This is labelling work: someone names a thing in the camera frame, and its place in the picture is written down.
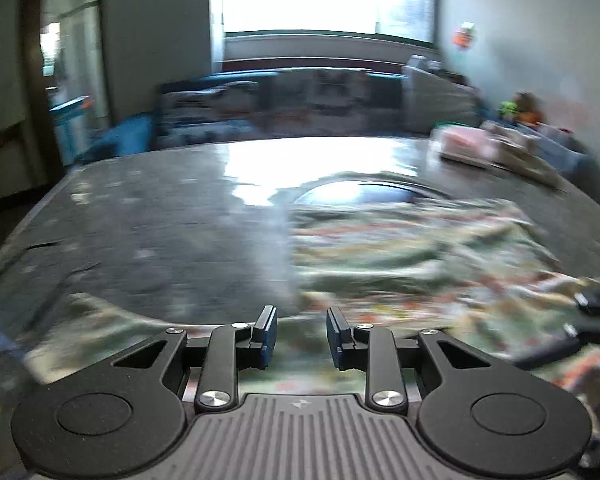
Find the blue sofa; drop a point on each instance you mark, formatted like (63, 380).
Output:
(125, 135)

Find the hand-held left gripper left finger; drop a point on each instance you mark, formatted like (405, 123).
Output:
(266, 340)

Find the blue box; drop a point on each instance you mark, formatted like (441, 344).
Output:
(72, 120)

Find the dark wooden door frame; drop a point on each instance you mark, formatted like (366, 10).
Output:
(30, 85)

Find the grey pillow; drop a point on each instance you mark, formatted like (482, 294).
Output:
(437, 97)

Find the pink tissue packet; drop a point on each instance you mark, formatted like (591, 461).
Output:
(460, 142)

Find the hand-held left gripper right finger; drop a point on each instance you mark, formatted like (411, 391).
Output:
(336, 340)

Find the floral patterned garment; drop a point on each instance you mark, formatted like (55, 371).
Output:
(405, 260)

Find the colourful pinwheel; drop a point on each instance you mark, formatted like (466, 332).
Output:
(465, 35)

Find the butterfly print cushion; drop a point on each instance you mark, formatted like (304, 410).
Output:
(315, 95)
(205, 112)

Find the round black induction cooktop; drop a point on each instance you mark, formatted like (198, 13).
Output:
(360, 192)

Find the beige cloth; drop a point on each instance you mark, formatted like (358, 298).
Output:
(522, 152)

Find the green and orange plush toy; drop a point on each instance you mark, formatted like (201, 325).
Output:
(522, 107)

